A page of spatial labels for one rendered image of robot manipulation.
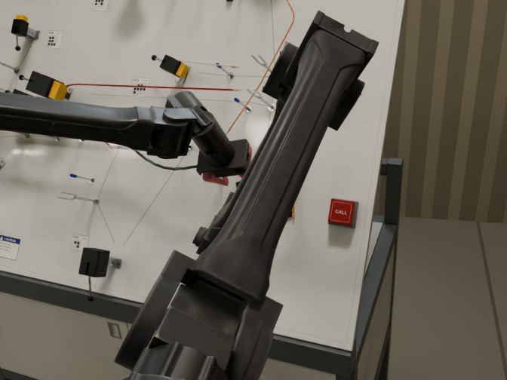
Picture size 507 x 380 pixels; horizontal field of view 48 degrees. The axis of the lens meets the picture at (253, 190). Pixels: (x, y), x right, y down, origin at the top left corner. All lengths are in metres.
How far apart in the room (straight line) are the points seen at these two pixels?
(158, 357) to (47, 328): 1.37
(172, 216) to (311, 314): 0.40
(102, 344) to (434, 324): 1.47
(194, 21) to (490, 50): 1.73
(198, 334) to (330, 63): 0.32
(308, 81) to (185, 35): 0.90
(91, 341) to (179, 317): 1.26
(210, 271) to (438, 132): 2.60
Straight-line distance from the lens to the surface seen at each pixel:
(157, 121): 0.98
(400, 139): 3.02
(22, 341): 1.89
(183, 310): 0.44
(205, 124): 1.03
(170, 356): 0.39
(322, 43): 0.62
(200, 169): 1.12
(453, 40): 2.85
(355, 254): 1.22
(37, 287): 1.58
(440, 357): 2.47
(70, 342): 1.74
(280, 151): 0.52
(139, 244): 1.40
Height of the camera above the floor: 1.76
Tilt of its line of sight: 30 degrees down
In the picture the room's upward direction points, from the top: 5 degrees counter-clockwise
